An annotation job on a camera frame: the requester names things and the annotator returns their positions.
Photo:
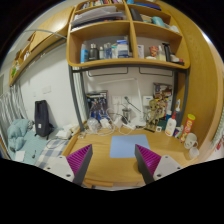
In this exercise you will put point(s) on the dark bottle on shelf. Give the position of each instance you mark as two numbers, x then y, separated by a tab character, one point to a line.
93	53

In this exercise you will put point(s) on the golden robot figure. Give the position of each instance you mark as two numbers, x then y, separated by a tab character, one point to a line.
154	115

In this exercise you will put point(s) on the robot model kit box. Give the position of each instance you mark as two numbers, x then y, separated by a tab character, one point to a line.
98	104

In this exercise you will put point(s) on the teal blanket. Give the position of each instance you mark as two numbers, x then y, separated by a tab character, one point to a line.
16	132

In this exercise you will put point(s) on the black pump bottle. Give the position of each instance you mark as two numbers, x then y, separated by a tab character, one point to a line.
167	51

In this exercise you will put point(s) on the blue bottle on shelf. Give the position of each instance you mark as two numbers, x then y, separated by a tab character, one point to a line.
84	54

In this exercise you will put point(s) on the yellow red snack can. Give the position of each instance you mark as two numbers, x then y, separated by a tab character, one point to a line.
187	127

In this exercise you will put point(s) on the black backpack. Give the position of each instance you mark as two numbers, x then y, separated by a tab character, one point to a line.
41	118

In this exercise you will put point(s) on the white glue bottle red cap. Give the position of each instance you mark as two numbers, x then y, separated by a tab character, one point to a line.
171	125

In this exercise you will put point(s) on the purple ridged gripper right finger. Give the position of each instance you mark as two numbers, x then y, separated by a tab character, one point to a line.
147	162

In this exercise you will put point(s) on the stack of papers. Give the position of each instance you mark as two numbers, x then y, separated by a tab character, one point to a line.
96	14

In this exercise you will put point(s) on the white desk lamp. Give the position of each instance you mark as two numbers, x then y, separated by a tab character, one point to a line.
133	112

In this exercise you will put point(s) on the white mug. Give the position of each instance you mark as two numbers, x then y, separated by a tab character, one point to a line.
191	141

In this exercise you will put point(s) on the white blue box on shelf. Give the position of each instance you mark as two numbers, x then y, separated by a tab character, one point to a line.
122	48

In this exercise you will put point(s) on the wooden wall shelf unit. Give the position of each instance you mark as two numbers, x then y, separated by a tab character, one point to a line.
137	32

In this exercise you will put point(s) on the white power strip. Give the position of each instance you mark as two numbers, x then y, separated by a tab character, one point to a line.
129	126

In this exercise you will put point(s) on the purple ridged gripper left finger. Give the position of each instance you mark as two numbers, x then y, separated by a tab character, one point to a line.
79	162

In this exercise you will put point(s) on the blue mouse pad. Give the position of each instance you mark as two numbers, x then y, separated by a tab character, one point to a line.
124	146

